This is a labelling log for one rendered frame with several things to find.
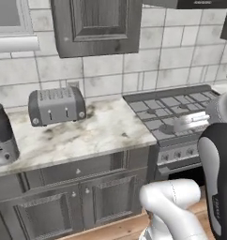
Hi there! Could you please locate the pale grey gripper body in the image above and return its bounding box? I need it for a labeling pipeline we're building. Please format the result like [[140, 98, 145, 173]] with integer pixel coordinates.
[[173, 112, 211, 132]]

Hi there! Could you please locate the grey gas stove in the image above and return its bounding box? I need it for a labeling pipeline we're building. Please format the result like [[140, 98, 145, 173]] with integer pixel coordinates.
[[122, 83, 223, 188]]

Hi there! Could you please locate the grey base cupboard door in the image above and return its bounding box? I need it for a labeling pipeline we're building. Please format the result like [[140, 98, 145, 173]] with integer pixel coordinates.
[[80, 168, 148, 230], [0, 183, 82, 240]]

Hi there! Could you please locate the grey drawer front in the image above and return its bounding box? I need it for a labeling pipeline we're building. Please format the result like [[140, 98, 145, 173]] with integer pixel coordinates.
[[39, 151, 129, 187]]

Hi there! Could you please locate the dark range hood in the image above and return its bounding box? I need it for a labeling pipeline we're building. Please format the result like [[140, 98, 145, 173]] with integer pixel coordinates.
[[142, 0, 227, 10]]

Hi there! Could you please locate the grey two-slot toaster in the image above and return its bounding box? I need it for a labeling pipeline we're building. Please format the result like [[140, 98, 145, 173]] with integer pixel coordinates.
[[27, 86, 87, 128]]

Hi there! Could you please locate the grey and black coffee machine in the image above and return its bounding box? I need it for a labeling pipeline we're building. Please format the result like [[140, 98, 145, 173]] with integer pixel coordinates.
[[0, 102, 21, 169]]

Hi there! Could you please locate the oven door handle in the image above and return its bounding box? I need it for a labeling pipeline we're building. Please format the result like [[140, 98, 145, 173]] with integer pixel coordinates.
[[158, 161, 202, 176]]

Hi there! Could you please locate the grey wall cupboard door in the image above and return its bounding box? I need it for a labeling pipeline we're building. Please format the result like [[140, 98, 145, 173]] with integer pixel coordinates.
[[50, 0, 144, 59]]

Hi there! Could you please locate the window with white frame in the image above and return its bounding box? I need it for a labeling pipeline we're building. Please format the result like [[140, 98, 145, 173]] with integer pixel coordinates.
[[0, 0, 41, 54]]

